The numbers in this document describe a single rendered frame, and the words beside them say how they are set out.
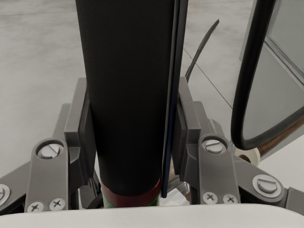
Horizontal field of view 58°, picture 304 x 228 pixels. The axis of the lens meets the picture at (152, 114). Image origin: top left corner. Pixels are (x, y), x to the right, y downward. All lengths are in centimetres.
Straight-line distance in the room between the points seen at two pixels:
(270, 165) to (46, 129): 210
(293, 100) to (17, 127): 209
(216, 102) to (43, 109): 163
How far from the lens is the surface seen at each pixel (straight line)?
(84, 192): 71
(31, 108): 275
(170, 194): 24
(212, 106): 269
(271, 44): 155
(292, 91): 137
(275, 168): 59
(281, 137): 32
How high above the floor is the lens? 158
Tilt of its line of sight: 39 degrees down
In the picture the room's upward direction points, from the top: 2 degrees clockwise
